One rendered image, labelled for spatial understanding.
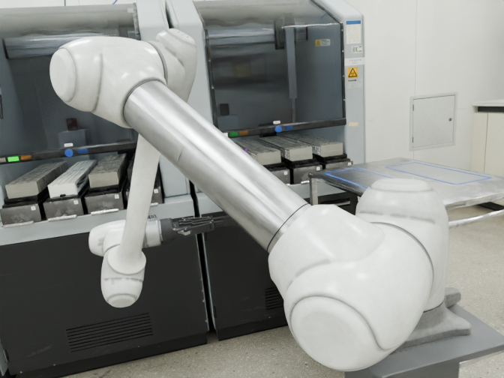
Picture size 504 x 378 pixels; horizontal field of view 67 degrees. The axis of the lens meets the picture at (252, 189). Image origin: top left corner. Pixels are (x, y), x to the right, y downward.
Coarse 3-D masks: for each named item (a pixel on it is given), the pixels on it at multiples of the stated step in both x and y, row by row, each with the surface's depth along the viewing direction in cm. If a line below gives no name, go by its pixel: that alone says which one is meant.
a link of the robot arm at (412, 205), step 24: (384, 192) 64; (408, 192) 63; (432, 192) 64; (360, 216) 66; (384, 216) 62; (408, 216) 61; (432, 216) 61; (432, 240) 60; (432, 264) 58; (432, 288) 60
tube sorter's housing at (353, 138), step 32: (320, 0) 183; (192, 32) 153; (192, 96) 158; (352, 96) 175; (320, 128) 205; (352, 128) 179; (192, 192) 193; (320, 192) 172; (224, 256) 168; (256, 256) 172; (224, 288) 171; (256, 288) 175; (224, 320) 175; (256, 320) 179
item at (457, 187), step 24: (336, 168) 154; (360, 168) 150; (384, 168) 146; (408, 168) 143; (432, 168) 140; (456, 168) 136; (312, 192) 152; (360, 192) 118; (456, 192) 109; (480, 192) 107; (480, 216) 100; (480, 360) 120
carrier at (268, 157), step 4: (264, 152) 171; (268, 152) 170; (272, 152) 170; (276, 152) 171; (256, 156) 169; (260, 156) 169; (264, 156) 170; (268, 156) 170; (272, 156) 171; (276, 156) 171; (256, 160) 170; (260, 160) 170; (264, 160) 170; (268, 160) 171; (272, 160) 171; (276, 160) 172; (280, 160) 172; (264, 164) 171
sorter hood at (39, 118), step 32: (0, 32) 143; (32, 32) 144; (64, 32) 146; (96, 32) 147; (128, 32) 148; (0, 64) 138; (32, 64) 141; (0, 96) 141; (32, 96) 143; (0, 128) 143; (32, 128) 145; (64, 128) 148; (96, 128) 151; (128, 128) 154; (32, 160) 147
